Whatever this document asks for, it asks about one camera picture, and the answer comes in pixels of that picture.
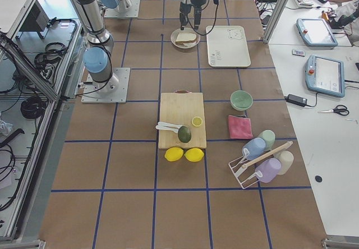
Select bread slice on plate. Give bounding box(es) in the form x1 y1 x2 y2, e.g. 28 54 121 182
176 42 197 49

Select bread slice from board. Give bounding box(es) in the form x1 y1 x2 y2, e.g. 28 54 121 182
175 33 197 43

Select whole lemon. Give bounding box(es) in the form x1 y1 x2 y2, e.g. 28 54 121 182
184 147 204 163
164 147 184 162

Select avocado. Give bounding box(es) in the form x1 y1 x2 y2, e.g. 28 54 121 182
177 126 192 143

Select far teach pendant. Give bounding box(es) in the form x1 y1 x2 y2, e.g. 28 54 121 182
296 19 338 48

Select wooden cutting board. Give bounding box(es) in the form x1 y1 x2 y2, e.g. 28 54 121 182
158 92 207 149

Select cream cup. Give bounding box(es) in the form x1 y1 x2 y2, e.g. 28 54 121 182
274 150 294 175

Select teach pendant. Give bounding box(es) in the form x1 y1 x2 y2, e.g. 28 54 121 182
305 55 345 98
296 19 338 48

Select white wire cup rack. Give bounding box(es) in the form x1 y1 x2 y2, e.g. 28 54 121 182
228 141 293 189

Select white plastic spoon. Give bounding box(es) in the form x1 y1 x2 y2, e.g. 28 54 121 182
155 125 179 133

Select green cup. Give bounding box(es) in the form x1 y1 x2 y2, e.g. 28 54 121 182
258 130 275 151

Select whole lemon right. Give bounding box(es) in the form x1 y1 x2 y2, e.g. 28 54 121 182
184 147 204 163

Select pink cloth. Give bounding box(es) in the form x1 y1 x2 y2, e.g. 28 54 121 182
228 115 253 140

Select scissors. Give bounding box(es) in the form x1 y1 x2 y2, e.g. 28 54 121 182
319 104 350 116

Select cream bear serving tray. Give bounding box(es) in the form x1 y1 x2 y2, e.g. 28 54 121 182
206 25 251 68

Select green bowl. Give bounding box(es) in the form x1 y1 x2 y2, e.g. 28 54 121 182
230 90 253 111

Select near teach pendant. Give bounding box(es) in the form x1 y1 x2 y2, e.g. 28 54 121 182
305 55 345 98

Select whole lemon left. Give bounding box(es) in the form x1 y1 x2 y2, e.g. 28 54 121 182
164 147 184 162

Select purple cup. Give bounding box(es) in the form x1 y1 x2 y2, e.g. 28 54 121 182
255 158 282 183

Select lemon slice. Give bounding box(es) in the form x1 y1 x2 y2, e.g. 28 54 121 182
191 116 203 127

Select cream round plate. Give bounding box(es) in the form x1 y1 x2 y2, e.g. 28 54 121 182
171 27 200 49

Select black power brick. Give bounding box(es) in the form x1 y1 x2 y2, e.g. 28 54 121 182
284 94 307 107

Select blue cup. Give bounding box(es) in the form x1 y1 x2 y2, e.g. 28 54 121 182
242 137 266 160

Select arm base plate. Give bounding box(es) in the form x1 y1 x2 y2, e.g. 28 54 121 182
81 67 130 104
104 0 141 19

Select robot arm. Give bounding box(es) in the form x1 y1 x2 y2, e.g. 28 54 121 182
72 0 218 95
100 0 132 13

